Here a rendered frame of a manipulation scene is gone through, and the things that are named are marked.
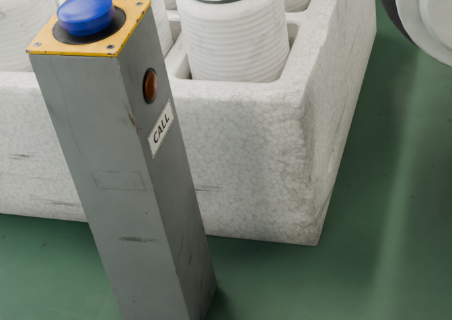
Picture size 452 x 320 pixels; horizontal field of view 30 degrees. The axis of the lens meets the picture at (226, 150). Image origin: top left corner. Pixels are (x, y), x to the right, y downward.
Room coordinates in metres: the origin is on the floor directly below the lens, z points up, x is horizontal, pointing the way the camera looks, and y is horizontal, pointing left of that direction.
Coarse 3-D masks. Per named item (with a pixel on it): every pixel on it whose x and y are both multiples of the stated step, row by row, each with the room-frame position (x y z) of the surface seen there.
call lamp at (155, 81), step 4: (152, 72) 0.52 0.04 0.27; (148, 76) 0.52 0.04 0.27; (152, 76) 0.52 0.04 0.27; (156, 76) 0.53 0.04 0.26; (148, 80) 0.51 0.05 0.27; (152, 80) 0.52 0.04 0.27; (156, 80) 0.52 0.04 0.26; (148, 84) 0.51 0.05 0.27; (152, 84) 0.52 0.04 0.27; (156, 84) 0.52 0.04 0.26; (148, 88) 0.51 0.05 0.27; (152, 88) 0.51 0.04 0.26; (156, 88) 0.52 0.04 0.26; (148, 92) 0.51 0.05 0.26; (152, 92) 0.51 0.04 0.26; (156, 92) 0.52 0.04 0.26; (148, 96) 0.51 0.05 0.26; (152, 96) 0.51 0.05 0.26; (152, 100) 0.51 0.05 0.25
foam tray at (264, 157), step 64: (320, 0) 0.73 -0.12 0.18; (320, 64) 0.65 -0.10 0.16; (0, 128) 0.70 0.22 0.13; (192, 128) 0.61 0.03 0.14; (256, 128) 0.59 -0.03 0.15; (320, 128) 0.62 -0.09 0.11; (0, 192) 0.71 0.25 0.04; (64, 192) 0.68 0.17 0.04; (256, 192) 0.59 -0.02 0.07; (320, 192) 0.60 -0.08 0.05
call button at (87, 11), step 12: (72, 0) 0.54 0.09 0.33; (84, 0) 0.54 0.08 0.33; (96, 0) 0.54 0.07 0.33; (108, 0) 0.53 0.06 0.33; (60, 12) 0.53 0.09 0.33; (72, 12) 0.53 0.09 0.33; (84, 12) 0.52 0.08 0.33; (96, 12) 0.52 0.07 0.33; (108, 12) 0.52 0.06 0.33; (60, 24) 0.53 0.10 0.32; (72, 24) 0.51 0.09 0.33; (84, 24) 0.51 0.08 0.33; (96, 24) 0.51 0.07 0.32; (108, 24) 0.53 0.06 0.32
